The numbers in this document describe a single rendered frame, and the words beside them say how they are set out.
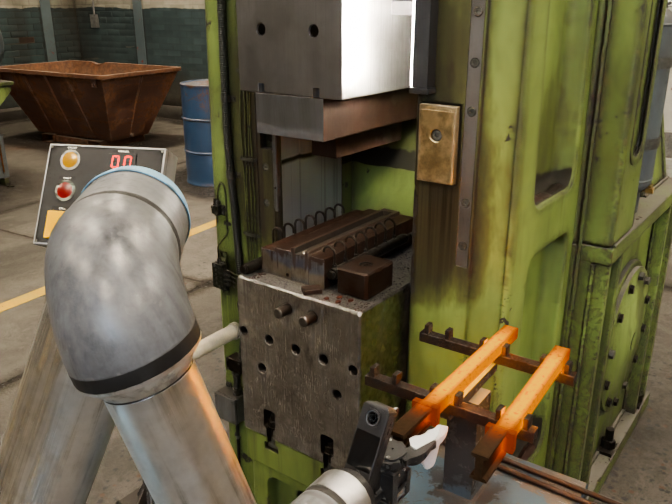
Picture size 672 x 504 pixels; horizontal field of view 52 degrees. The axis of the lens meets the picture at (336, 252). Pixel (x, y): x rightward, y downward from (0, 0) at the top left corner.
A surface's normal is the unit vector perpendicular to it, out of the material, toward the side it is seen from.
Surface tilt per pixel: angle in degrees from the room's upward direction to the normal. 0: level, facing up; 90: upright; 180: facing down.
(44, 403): 81
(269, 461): 90
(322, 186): 90
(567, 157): 90
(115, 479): 0
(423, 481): 0
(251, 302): 90
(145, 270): 49
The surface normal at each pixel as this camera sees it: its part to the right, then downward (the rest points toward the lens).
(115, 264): 0.21, -0.40
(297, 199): 0.81, 0.20
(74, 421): 0.34, 0.41
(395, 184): -0.59, 0.28
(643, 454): 0.00, -0.94
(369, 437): -0.53, -0.19
